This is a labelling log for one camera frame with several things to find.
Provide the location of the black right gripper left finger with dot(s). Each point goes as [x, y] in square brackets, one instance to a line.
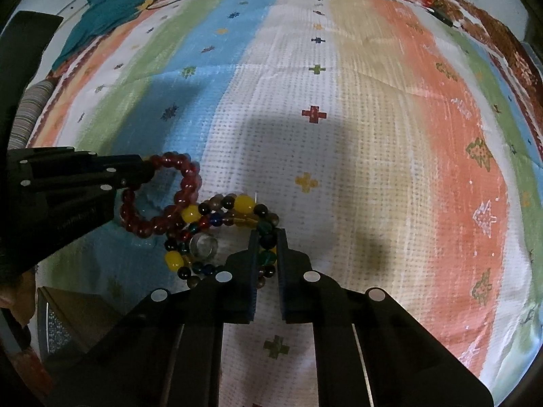
[167, 350]

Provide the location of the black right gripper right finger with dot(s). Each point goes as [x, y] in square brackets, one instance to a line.
[369, 350]

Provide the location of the metal jewelry tray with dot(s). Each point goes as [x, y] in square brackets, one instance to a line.
[85, 318]

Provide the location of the person's left hand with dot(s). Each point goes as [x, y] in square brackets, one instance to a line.
[19, 297]

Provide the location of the striped grey pillow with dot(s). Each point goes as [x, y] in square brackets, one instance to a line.
[29, 110]

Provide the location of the striped colourful bed sheet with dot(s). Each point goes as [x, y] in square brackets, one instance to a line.
[393, 148]

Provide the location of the small black device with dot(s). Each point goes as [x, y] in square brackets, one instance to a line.
[441, 16]

